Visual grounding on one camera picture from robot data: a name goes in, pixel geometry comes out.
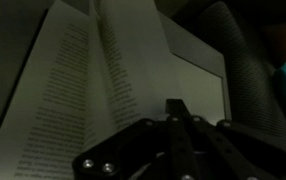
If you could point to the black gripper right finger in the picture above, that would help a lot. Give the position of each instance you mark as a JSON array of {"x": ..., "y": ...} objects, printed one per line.
[{"x": 226, "y": 151}]

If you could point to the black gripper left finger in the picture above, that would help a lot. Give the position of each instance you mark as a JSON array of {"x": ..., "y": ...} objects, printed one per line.
[{"x": 125, "y": 153}]

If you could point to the black book yellow spine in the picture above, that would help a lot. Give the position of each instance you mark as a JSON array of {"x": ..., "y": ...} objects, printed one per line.
[{"x": 90, "y": 76}]

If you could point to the dark grey fabric sofa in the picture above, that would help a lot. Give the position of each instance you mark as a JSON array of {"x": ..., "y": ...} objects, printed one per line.
[{"x": 213, "y": 35}]

